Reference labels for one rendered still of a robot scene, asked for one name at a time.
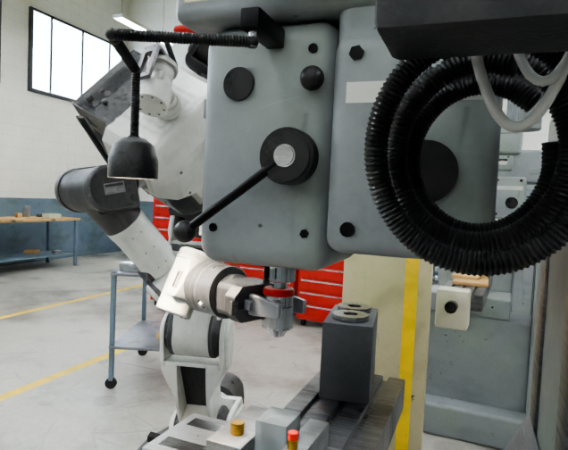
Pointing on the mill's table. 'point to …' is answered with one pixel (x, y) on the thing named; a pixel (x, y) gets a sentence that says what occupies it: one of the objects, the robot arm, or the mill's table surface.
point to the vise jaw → (223, 439)
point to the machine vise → (187, 436)
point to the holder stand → (348, 353)
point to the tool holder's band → (279, 292)
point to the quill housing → (272, 241)
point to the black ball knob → (312, 78)
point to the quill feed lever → (276, 153)
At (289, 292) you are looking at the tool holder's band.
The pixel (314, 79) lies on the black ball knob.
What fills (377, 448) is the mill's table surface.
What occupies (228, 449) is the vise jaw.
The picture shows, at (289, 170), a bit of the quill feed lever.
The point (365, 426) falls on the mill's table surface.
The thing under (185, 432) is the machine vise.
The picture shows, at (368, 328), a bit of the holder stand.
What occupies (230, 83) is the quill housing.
